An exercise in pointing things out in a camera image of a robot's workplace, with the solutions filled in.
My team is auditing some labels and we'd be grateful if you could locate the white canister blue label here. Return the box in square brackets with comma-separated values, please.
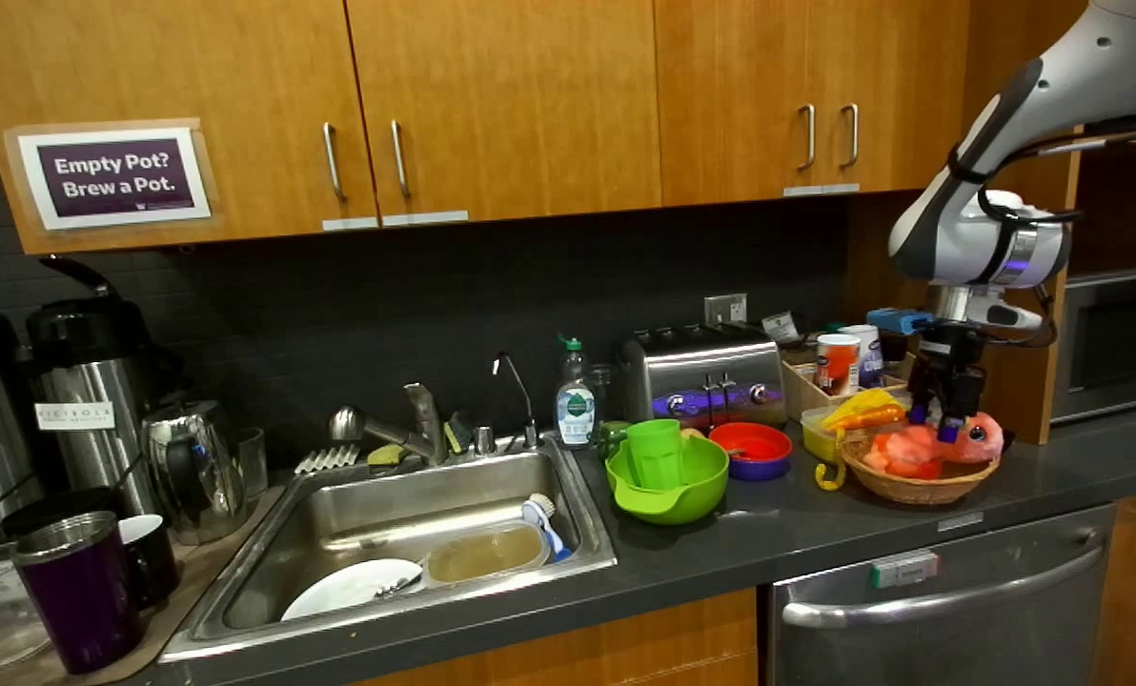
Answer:
[843, 320, 893, 387]

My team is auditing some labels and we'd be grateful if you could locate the steel dishwasher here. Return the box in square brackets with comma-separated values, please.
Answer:
[762, 501, 1123, 686]

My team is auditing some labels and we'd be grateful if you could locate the purple mug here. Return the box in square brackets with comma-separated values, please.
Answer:
[13, 505, 145, 677]

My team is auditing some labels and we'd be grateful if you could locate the green sponge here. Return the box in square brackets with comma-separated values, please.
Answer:
[358, 436, 420, 471]

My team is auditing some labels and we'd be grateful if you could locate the green plastic bowl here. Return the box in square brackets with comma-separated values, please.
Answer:
[603, 424, 736, 530]

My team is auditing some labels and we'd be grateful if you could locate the wooden lower cabinet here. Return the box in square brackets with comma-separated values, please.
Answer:
[355, 583, 767, 686]
[1096, 487, 1136, 686]

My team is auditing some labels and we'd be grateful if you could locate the blue plastic bracket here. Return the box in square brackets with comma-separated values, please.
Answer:
[865, 301, 942, 344]

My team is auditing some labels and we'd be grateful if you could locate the white sticker label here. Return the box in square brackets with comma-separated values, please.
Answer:
[868, 544, 945, 594]

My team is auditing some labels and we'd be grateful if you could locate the silver toaster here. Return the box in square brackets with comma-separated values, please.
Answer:
[617, 320, 795, 429]

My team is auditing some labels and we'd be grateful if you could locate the thin gooseneck tap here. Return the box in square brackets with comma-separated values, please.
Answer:
[488, 351, 547, 458]

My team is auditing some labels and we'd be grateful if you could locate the grey wall outlet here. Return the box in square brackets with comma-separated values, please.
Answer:
[702, 289, 757, 330]

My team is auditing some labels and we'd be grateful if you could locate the clear drinking glass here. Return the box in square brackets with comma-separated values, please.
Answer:
[231, 428, 274, 515]

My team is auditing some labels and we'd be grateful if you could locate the steel airpot with label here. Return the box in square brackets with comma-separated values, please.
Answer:
[25, 256, 161, 519]

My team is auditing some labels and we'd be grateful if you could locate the chrome soap dispenser pump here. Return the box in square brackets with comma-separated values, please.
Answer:
[327, 402, 364, 449]

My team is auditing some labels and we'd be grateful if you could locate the white paper packet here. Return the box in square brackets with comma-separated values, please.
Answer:
[758, 307, 804, 348]

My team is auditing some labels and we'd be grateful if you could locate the white scrub brush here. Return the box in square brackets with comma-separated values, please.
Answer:
[292, 443, 364, 482]

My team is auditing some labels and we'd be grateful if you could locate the woven wicker basket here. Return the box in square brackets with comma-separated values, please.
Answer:
[837, 424, 1006, 515]

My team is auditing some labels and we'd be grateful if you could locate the white paper cup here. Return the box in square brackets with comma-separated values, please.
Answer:
[813, 330, 865, 398]

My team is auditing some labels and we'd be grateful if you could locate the stainless steel sink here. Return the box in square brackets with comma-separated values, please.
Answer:
[161, 434, 624, 665]

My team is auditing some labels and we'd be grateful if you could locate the Empty Pot wall sign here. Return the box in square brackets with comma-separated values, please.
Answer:
[6, 119, 219, 237]

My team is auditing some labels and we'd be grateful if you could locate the wooden upper cabinet door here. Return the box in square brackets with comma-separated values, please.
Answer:
[0, 0, 383, 257]
[651, 0, 837, 208]
[828, 0, 978, 194]
[345, 0, 663, 228]

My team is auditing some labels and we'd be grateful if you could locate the orange toy carrot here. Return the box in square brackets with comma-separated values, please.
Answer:
[833, 396, 910, 436]

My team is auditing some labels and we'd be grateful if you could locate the green plastic cup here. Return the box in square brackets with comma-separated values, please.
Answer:
[622, 415, 692, 495]

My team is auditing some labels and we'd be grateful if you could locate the yellow knitted toy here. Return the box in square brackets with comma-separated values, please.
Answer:
[801, 384, 914, 500]

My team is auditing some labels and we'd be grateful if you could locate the glass coffee carafe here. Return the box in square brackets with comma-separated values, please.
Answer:
[140, 396, 243, 544]

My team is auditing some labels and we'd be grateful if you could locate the wooden organizer tray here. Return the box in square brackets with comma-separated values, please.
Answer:
[777, 340, 931, 419]

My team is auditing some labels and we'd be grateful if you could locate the white plate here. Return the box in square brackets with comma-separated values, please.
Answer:
[278, 552, 433, 628]

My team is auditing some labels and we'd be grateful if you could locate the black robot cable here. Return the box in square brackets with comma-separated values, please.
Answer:
[945, 53, 1136, 303]

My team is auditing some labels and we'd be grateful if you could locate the red plastic bowl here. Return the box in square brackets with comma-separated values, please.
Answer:
[708, 419, 801, 482]

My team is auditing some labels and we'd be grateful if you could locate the metal cabinet handle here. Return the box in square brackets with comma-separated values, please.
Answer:
[384, 115, 415, 204]
[795, 100, 823, 175]
[837, 100, 865, 175]
[316, 119, 347, 208]

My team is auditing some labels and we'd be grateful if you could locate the dish soap bottle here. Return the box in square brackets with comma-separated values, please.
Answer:
[553, 330, 603, 454]

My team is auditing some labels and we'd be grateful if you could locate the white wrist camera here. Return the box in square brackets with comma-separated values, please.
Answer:
[971, 295, 1060, 348]

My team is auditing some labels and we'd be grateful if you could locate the chrome sink faucet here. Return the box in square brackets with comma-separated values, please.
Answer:
[398, 378, 454, 469]

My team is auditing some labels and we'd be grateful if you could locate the blue white dish brush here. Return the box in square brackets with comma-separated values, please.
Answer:
[518, 492, 584, 567]

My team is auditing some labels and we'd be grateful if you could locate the steel built-in oven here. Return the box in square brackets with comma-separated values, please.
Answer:
[1051, 270, 1136, 429]

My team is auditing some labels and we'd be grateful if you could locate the black mug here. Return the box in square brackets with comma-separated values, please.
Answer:
[114, 509, 187, 613]

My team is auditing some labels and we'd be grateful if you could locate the tall wooden oven cabinet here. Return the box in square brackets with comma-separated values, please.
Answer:
[843, 0, 1136, 449]

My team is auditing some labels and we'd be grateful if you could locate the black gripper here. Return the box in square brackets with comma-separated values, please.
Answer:
[909, 323, 999, 445]

